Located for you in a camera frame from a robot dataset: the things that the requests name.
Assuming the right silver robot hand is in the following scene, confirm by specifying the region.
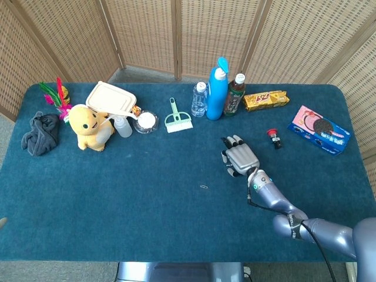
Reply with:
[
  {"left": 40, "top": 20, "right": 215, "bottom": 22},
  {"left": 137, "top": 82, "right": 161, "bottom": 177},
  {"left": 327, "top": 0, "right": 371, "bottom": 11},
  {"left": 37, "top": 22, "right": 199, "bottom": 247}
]
[{"left": 220, "top": 135, "right": 261, "bottom": 177}]

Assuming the silver-blue robot base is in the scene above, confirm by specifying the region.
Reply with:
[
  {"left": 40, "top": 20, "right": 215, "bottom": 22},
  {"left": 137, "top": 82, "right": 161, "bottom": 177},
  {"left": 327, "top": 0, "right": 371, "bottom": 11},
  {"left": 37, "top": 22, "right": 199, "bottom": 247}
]
[{"left": 116, "top": 261, "right": 246, "bottom": 282}]

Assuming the red emergency stop button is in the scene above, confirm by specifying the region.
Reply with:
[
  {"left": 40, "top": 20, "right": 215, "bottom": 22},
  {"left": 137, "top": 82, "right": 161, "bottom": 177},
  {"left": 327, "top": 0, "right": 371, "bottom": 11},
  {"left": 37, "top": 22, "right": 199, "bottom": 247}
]
[{"left": 266, "top": 128, "right": 283, "bottom": 150}]

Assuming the green tea drink bottle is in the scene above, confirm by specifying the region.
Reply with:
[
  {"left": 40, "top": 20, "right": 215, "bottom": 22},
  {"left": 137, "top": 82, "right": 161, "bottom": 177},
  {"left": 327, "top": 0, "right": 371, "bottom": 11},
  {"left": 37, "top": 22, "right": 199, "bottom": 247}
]
[{"left": 223, "top": 73, "right": 246, "bottom": 117}]

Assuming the yellow biscuit packet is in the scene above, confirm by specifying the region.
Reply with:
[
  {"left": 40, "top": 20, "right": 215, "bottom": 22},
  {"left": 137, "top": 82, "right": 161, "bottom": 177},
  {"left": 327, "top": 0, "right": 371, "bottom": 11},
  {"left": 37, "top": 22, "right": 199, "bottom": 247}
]
[{"left": 243, "top": 90, "right": 291, "bottom": 112}]

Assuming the blue plastic bottle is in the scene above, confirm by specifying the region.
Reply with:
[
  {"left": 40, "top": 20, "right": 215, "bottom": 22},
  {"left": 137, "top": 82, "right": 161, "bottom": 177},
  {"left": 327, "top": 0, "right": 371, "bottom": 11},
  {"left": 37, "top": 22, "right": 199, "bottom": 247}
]
[{"left": 206, "top": 56, "right": 229, "bottom": 121}]

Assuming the clear plastic water bottle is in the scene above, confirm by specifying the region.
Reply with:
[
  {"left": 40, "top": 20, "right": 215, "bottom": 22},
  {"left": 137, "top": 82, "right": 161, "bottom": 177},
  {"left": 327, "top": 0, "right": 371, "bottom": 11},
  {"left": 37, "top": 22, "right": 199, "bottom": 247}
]
[{"left": 191, "top": 82, "right": 209, "bottom": 118}]

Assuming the green plastic cleaning brush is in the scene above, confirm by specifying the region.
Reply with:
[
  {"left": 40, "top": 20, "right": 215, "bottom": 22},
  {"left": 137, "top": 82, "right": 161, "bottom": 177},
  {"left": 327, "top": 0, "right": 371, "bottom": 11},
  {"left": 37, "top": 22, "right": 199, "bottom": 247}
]
[{"left": 164, "top": 97, "right": 194, "bottom": 134}]

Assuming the blue pink cookie box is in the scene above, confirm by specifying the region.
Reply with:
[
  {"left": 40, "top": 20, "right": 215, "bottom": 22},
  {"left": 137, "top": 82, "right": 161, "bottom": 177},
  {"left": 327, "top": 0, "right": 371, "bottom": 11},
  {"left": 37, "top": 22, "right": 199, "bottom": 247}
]
[{"left": 287, "top": 105, "right": 352, "bottom": 156}]

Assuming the dark grey crumpled cloth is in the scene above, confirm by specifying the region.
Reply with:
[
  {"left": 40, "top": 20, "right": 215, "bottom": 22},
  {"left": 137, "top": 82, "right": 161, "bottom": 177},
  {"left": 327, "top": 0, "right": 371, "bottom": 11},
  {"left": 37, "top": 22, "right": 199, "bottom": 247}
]
[{"left": 21, "top": 111, "right": 61, "bottom": 157}]

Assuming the round clear lidded cup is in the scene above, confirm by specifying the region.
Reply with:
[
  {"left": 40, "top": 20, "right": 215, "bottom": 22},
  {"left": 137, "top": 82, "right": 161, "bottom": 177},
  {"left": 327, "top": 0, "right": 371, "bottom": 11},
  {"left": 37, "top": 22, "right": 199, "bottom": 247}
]
[{"left": 132, "top": 110, "right": 160, "bottom": 135}]

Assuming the blue felt table cloth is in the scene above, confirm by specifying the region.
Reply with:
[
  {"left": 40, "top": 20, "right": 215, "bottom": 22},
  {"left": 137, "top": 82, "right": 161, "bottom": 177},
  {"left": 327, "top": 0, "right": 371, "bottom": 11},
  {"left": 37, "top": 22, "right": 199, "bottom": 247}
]
[{"left": 0, "top": 83, "right": 371, "bottom": 262}]

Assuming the white squeeze wash bottle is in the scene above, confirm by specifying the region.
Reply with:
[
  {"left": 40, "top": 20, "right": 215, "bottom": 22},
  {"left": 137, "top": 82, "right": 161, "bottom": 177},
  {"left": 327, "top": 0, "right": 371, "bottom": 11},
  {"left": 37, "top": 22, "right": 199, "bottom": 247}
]
[{"left": 101, "top": 110, "right": 139, "bottom": 138}]

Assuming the yellow plush dinosaur toy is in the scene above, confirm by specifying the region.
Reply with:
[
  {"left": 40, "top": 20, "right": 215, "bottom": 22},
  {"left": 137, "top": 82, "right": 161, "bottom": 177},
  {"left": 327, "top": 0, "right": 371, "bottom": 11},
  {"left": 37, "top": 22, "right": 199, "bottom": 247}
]
[{"left": 68, "top": 103, "right": 116, "bottom": 152}]

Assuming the colourful feather shuttlecock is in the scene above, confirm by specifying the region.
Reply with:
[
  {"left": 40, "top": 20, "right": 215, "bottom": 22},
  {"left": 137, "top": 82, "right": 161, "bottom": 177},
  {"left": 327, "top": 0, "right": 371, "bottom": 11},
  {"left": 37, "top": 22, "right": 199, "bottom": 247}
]
[{"left": 38, "top": 76, "right": 73, "bottom": 126}]

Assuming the beige lidded lunch box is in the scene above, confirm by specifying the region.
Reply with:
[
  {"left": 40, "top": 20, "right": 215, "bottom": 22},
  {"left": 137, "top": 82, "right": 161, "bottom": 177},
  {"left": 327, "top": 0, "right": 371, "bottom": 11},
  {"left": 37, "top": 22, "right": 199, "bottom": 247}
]
[{"left": 85, "top": 80, "right": 138, "bottom": 116}]

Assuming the woven wicker folding screen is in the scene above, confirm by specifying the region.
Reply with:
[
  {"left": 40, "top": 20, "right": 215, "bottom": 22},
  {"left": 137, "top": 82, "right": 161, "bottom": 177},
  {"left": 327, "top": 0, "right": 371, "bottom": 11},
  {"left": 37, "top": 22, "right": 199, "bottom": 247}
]
[{"left": 0, "top": 0, "right": 376, "bottom": 194}]

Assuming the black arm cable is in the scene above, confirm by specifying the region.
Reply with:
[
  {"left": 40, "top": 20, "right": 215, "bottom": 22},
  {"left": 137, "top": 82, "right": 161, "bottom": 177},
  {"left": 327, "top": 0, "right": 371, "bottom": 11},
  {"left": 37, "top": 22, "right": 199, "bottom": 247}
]
[{"left": 247, "top": 176, "right": 337, "bottom": 282}]

